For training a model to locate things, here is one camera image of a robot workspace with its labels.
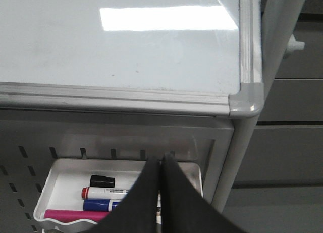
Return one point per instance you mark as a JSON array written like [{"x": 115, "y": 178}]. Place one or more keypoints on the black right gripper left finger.
[{"x": 137, "y": 211}]

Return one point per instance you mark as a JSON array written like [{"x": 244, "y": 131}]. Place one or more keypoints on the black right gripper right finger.
[{"x": 183, "y": 209}]

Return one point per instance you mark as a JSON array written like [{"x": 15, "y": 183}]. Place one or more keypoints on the blue capped marker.
[{"x": 101, "y": 205}]

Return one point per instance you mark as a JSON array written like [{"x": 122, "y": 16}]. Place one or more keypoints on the black marker cap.
[{"x": 100, "y": 181}]

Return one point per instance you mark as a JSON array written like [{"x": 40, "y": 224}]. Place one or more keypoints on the red capped white marker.
[{"x": 103, "y": 193}]

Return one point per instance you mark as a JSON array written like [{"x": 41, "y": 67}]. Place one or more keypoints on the white plastic marker tray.
[{"x": 67, "y": 178}]

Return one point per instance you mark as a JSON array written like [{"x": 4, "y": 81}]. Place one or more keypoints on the pink marker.
[{"x": 67, "y": 216}]

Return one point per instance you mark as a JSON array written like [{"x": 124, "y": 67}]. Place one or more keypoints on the grey perforated metal panel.
[{"x": 32, "y": 140}]

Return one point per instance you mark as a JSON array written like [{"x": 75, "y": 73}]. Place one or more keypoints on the white stand knob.
[{"x": 293, "y": 45}]

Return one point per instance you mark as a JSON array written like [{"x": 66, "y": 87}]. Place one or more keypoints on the white whiteboard with aluminium frame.
[{"x": 148, "y": 56}]

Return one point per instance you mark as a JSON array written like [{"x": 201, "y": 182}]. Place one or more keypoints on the white stand post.
[{"x": 264, "y": 36}]

